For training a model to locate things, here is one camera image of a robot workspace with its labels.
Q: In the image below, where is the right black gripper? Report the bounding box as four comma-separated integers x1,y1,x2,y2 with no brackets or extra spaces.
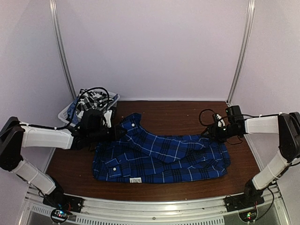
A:
201,123,239,143

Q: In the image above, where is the grey plastic laundry basket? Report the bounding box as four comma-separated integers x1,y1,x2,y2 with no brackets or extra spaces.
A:
58,89,120,127

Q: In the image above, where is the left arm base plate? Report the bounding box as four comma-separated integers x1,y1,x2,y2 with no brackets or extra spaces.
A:
43,194,84,213

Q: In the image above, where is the blue patterned shirt in basket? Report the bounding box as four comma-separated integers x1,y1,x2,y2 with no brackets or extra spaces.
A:
67,98,83,124

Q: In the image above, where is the circuit board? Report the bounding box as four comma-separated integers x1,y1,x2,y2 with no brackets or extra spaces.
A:
239,210,258,223
50,209,71,224

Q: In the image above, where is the left aluminium frame post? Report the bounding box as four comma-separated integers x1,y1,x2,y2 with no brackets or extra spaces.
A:
49,0,76,100

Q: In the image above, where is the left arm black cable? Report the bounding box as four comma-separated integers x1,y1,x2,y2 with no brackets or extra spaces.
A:
0,87,113,132

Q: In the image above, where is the aluminium frame post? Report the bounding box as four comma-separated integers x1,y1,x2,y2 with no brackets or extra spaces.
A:
226,0,255,105
49,0,76,100

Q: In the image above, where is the right circuit board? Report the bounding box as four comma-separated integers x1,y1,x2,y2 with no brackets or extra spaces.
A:
239,210,258,223

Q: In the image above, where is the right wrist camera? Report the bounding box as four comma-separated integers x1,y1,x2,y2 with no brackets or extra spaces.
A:
212,113,226,127

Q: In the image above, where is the blue plaid long sleeve shirt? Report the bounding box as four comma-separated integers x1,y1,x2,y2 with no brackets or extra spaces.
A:
92,113,231,184

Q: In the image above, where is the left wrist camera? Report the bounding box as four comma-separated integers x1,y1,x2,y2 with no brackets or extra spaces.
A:
103,106,117,128

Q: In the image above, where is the right aluminium frame post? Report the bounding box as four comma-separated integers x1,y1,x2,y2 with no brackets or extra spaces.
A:
226,0,255,105

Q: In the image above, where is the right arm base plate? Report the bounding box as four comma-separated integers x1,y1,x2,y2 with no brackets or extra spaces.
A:
224,194,264,212

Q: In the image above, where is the black white checked shirt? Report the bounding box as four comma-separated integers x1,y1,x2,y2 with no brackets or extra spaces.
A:
75,89,114,114

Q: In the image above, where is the front aluminium rail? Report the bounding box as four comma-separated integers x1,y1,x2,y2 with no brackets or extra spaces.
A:
23,185,288,225

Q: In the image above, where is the left circuit board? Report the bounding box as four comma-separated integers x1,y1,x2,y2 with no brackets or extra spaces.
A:
50,209,71,224

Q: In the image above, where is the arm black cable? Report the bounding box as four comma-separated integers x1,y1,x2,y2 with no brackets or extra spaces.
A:
0,87,113,132
198,109,300,216

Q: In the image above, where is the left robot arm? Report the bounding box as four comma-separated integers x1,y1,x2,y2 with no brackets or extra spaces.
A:
0,110,127,208

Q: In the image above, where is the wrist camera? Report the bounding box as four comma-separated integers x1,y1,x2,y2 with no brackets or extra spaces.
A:
212,113,226,127
103,106,117,128

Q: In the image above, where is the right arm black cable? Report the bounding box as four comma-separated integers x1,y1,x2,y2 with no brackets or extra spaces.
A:
198,109,300,216

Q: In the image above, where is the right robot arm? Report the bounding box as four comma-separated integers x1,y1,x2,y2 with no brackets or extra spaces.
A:
202,105,300,207

